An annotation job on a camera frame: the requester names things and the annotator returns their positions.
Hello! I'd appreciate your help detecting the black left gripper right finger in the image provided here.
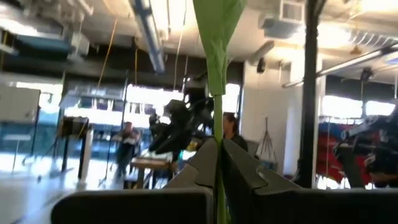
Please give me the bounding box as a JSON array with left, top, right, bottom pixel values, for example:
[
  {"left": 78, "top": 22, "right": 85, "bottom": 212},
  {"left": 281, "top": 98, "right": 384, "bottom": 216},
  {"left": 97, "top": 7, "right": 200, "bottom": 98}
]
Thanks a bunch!
[{"left": 221, "top": 138, "right": 398, "bottom": 224}]

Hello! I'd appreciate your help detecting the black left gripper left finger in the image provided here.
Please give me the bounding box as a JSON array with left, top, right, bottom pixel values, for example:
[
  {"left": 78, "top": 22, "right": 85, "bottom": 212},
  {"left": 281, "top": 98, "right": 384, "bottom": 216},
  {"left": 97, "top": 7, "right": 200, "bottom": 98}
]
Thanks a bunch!
[{"left": 50, "top": 138, "right": 219, "bottom": 224}]

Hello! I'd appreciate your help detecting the yellow artificial tulip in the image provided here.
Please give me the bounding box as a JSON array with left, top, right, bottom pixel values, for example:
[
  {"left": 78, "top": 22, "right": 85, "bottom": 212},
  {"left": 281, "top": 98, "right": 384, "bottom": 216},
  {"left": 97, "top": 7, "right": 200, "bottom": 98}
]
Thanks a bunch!
[{"left": 192, "top": 0, "right": 248, "bottom": 224}]

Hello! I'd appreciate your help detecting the wooden workbench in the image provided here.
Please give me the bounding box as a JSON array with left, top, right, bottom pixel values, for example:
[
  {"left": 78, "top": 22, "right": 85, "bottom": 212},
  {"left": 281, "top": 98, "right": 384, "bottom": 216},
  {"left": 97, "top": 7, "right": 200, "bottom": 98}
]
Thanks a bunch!
[{"left": 130, "top": 155, "right": 178, "bottom": 189}]

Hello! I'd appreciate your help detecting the standing person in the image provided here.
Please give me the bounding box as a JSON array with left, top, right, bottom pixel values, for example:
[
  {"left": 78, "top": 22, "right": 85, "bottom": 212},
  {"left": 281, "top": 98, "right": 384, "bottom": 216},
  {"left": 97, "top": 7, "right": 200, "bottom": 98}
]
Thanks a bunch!
[{"left": 113, "top": 121, "right": 142, "bottom": 181}]

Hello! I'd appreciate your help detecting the black box on stand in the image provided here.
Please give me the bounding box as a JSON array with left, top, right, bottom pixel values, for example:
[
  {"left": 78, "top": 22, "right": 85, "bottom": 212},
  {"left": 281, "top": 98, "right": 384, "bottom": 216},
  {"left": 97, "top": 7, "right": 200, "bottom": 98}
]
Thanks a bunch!
[{"left": 58, "top": 116, "right": 91, "bottom": 139}]

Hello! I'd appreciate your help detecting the white board panel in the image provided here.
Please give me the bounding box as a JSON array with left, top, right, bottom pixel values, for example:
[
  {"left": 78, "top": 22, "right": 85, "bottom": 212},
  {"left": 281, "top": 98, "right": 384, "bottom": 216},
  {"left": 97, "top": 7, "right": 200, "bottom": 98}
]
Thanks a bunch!
[{"left": 0, "top": 85, "right": 41, "bottom": 124}]

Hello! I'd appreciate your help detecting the black vertical frame post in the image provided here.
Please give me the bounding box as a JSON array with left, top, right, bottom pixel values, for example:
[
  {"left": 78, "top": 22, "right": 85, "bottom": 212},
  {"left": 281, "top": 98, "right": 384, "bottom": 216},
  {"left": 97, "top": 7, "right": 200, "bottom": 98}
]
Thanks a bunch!
[{"left": 294, "top": 0, "right": 327, "bottom": 189}]

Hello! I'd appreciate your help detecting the silver overhead rail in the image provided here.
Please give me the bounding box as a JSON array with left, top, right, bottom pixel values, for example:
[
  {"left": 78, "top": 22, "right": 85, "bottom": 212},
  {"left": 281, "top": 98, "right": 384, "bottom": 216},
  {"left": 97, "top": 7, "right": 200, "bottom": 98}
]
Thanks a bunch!
[{"left": 281, "top": 43, "right": 398, "bottom": 90}]

